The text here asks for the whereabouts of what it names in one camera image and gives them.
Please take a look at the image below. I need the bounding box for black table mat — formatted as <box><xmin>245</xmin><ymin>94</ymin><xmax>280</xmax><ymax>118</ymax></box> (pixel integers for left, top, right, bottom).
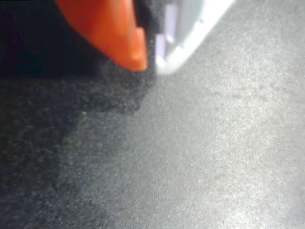
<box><xmin>0</xmin><ymin>0</ymin><xmax>305</xmax><ymax>229</ymax></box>

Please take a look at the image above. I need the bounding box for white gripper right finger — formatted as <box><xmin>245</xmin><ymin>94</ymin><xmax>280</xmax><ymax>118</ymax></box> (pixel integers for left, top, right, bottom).
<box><xmin>155</xmin><ymin>0</ymin><xmax>236</xmax><ymax>76</ymax></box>

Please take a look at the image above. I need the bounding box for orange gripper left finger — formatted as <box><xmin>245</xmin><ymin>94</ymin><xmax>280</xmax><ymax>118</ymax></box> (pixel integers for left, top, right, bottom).
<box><xmin>56</xmin><ymin>0</ymin><xmax>149</xmax><ymax>72</ymax></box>

